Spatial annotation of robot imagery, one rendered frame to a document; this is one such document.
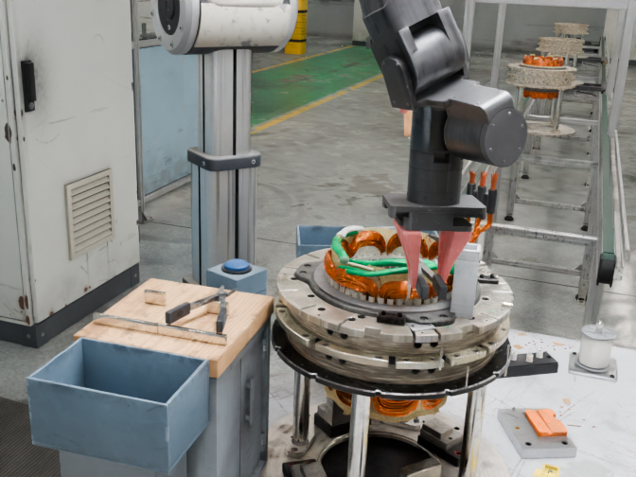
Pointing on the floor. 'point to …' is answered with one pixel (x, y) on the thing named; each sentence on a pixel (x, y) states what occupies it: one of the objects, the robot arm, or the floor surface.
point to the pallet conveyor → (601, 234)
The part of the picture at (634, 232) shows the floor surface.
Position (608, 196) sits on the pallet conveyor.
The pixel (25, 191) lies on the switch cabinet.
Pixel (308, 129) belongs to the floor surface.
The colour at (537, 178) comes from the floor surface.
